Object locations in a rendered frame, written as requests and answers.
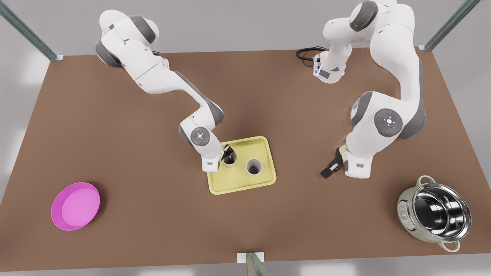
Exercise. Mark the white cup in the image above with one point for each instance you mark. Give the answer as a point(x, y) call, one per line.
point(231, 161)
point(254, 167)

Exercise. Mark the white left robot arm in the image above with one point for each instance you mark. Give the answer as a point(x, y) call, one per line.
point(387, 115)

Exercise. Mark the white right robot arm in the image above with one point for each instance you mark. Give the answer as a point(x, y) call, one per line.
point(153, 73)

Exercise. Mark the yellow rectangular tray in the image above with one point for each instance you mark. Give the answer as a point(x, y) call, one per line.
point(245, 180)

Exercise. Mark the pink round bowl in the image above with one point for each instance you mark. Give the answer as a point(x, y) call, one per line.
point(76, 206)

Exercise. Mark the silver frame post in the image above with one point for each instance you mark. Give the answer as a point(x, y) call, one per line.
point(447, 27)
point(253, 263)
point(27, 32)

